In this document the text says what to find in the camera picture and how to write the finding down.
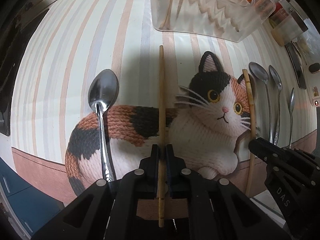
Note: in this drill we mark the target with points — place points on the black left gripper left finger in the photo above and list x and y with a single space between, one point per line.
140 183

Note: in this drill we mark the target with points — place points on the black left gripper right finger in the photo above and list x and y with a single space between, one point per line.
187 184

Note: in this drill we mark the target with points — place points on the blue cabinet door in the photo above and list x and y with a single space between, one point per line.
32 207

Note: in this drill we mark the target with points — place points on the clear plastic utensil tray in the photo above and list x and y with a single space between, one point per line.
231 20

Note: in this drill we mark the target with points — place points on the small steel teaspoon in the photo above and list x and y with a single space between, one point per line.
291 108

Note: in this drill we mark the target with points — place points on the black induction cooktop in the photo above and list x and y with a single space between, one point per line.
10 63

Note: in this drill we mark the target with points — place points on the striped cat print mat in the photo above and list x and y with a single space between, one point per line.
55 134

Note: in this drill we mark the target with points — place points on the chopstick with grey band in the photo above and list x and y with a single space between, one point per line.
169 18

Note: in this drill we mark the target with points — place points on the large steel spoon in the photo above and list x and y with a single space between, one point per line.
102 94

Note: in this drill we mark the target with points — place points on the black smartphone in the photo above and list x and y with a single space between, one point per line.
296 65

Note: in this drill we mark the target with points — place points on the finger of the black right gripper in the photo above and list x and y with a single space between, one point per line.
262 148

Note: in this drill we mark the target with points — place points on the round steel soup spoon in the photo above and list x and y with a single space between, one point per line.
261 74

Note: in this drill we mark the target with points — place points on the pink white electric kettle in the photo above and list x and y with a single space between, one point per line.
312 79

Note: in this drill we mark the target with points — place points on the chopstick with grey pattern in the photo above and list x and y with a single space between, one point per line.
253 129

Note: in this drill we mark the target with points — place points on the plain wooden chopstick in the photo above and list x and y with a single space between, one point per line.
162 116

